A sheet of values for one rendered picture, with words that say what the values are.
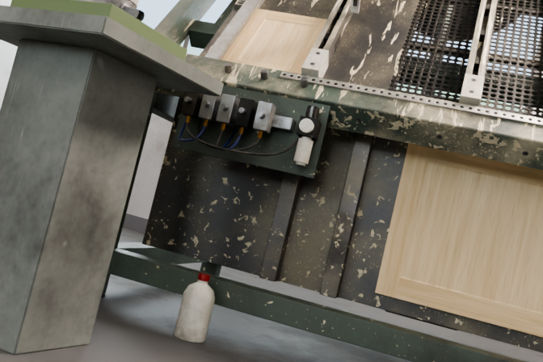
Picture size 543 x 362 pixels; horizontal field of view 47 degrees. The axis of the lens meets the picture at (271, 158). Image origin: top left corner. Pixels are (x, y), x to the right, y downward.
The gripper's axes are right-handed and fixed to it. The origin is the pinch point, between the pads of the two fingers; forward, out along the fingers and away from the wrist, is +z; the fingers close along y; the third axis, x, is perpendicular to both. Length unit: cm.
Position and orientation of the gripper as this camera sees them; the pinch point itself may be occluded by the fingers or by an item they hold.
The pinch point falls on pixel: (355, 4)
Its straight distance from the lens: 242.3
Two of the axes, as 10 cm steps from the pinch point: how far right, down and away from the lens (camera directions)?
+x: -9.6, -1.8, 1.9
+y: 2.6, -6.8, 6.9
